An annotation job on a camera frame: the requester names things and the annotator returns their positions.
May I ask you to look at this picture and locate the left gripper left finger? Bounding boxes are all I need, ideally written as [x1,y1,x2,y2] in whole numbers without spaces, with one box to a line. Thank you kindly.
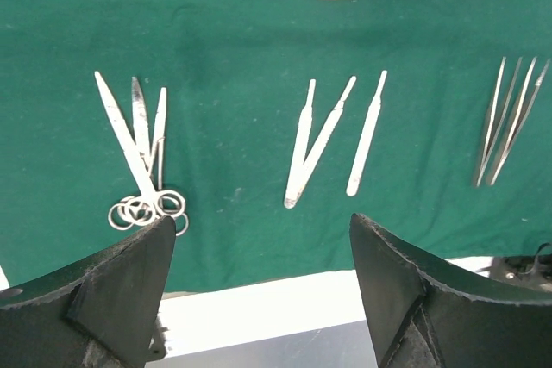
[1,216,176,367]

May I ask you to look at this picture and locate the steel scalpel handle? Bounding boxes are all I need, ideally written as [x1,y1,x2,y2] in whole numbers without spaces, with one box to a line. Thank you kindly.
[284,79,316,209]
[295,76,356,205]
[346,70,388,196]

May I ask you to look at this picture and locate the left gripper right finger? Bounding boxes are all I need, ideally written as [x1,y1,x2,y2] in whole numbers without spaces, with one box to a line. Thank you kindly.
[349,214,551,367]

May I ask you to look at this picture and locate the steel scissors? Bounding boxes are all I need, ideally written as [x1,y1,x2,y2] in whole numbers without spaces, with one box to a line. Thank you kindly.
[124,86,190,236]
[94,72,186,224]
[108,77,154,231]

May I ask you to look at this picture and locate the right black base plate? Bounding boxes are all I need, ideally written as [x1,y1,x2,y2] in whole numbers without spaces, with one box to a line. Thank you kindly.
[489,242,551,293]

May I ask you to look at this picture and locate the steel tweezers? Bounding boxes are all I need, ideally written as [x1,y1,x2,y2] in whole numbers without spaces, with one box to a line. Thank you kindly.
[486,57,551,185]
[474,57,537,186]
[474,57,523,187]

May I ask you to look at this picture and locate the green surgical cloth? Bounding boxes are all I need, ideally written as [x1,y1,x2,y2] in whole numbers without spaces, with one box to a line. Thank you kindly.
[1,0,551,291]

